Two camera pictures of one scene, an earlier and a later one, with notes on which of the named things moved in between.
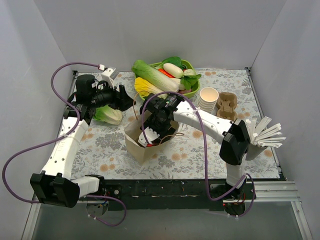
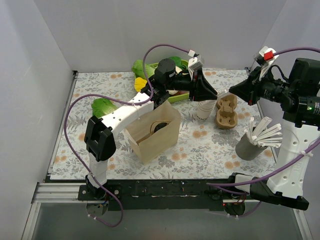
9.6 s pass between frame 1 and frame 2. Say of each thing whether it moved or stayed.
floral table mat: stayed
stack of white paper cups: stayed
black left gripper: moved
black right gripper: moved
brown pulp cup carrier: stayed
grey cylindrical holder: stayed
